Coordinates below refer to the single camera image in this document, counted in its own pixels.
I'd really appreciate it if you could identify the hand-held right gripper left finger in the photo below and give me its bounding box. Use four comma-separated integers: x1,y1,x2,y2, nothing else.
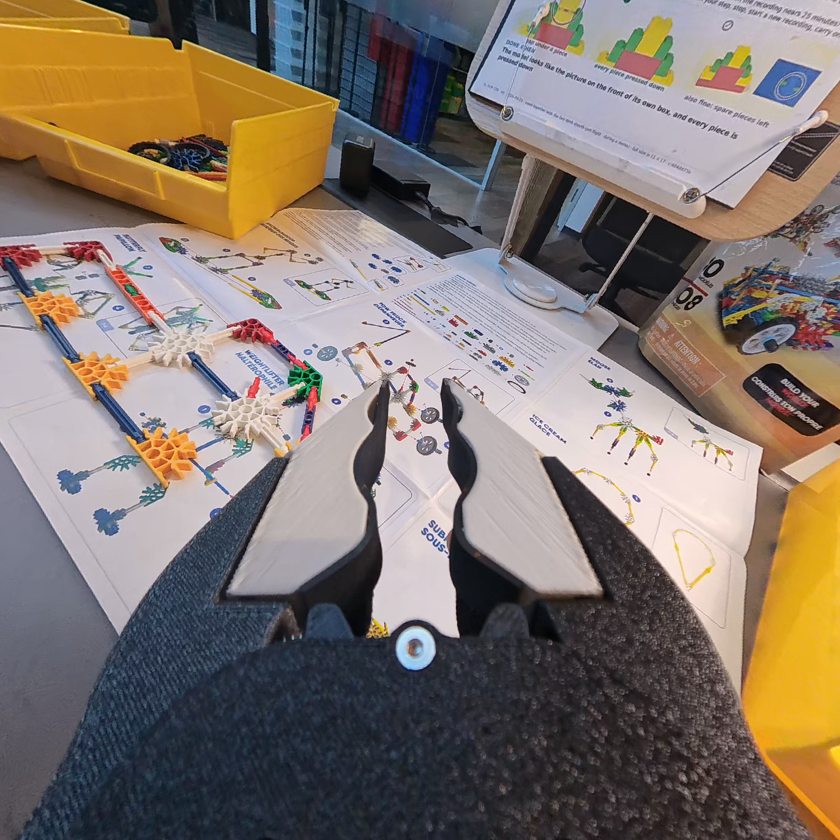
226,381,391,631

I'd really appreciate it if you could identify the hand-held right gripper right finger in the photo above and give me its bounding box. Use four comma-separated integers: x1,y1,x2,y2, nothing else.
440,378,605,628

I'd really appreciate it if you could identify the colourful rod connector toy model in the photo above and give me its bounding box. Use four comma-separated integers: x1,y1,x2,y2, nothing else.
0,241,326,484

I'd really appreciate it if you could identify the yellow plastic bin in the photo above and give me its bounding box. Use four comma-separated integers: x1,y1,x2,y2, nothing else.
742,457,840,840
0,24,341,241
0,0,133,38

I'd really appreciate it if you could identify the pile of toy rods and connectors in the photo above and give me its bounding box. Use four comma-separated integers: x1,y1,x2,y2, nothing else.
128,132,232,179

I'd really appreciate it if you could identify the toy building instruction sheet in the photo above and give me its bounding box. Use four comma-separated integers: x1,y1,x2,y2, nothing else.
0,208,767,699

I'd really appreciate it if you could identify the construction toy box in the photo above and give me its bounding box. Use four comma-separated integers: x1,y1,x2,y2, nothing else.
640,178,840,477

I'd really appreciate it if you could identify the black office chair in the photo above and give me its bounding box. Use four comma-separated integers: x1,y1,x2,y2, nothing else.
575,195,686,305

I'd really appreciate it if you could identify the flat dark device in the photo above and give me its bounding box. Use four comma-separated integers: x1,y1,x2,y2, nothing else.
322,184,477,259

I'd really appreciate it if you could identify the black power adapter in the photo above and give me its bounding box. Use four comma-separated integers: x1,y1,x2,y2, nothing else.
374,162,435,202

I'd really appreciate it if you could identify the black box device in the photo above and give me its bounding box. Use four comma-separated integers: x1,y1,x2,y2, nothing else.
339,136,378,200

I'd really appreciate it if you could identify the printed paper sheet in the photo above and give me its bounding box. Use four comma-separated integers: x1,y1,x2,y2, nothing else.
470,0,832,208

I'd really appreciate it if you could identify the stack of coloured boxes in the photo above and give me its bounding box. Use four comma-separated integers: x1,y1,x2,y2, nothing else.
269,0,481,148

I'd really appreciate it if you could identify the white stand frame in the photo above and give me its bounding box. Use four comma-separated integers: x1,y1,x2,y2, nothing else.
495,112,832,315

